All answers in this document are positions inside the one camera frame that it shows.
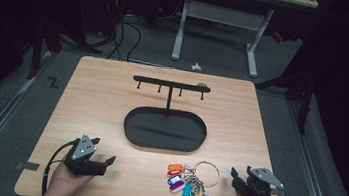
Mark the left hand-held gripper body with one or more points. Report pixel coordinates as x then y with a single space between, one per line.
83 150

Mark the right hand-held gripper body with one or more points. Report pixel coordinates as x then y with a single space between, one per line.
261 184

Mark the person's left hand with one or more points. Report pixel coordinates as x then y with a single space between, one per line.
66 182

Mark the grey tape strip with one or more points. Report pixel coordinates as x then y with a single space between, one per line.
29 166

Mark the black key rack with tray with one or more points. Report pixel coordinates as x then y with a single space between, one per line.
165 128

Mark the black tape floor mark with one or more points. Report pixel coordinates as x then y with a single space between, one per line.
53 82

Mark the black metal stand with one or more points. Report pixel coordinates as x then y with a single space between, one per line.
304 104
36 51

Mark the small white floor object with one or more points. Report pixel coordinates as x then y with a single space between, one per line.
196 67

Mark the red object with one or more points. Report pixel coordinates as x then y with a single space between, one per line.
277 37

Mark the white metal desk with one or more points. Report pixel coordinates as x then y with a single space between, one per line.
223 15

